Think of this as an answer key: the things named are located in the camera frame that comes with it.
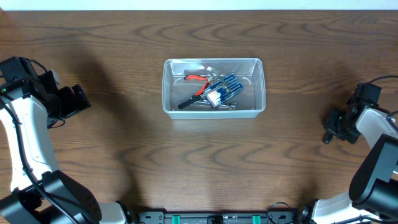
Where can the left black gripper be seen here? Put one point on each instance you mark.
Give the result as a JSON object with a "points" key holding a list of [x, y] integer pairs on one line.
{"points": [[68, 101]]}

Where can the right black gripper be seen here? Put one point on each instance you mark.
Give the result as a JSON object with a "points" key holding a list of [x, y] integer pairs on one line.
{"points": [[333, 123]]}

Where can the black yellow screwdriver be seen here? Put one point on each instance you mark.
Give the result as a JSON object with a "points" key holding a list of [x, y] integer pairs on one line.
{"points": [[327, 138]]}

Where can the clear plastic container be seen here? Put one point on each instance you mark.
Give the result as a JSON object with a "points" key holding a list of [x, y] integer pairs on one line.
{"points": [[184, 77]]}

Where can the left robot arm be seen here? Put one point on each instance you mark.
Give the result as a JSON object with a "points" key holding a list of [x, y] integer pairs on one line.
{"points": [[31, 104]]}

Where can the small claw hammer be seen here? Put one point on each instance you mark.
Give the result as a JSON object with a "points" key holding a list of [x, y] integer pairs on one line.
{"points": [[196, 99]]}

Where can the blue screwdriver set case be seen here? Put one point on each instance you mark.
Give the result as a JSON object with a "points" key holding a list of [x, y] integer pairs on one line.
{"points": [[224, 90]]}

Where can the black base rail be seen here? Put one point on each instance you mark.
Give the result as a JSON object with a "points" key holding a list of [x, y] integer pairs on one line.
{"points": [[272, 217]]}

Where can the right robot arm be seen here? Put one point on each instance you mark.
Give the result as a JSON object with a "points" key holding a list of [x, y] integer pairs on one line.
{"points": [[372, 194]]}

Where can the silver double ring wrench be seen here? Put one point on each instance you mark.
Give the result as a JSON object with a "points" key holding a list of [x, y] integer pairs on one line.
{"points": [[230, 105]]}

